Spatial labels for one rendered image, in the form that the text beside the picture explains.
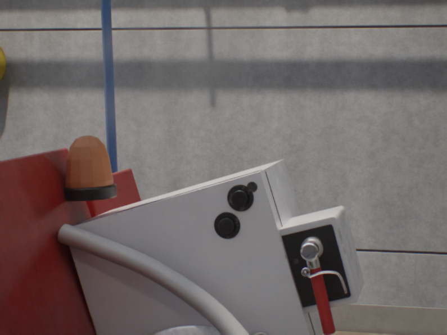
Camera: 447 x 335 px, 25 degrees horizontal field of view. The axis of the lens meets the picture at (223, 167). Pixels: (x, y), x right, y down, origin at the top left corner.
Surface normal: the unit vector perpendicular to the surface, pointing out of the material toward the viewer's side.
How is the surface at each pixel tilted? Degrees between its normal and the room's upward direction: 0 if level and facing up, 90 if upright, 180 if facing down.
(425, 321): 90
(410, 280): 90
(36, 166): 70
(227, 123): 90
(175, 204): 90
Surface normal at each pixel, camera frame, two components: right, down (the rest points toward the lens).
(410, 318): -0.22, 0.09
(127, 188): 0.93, -0.28
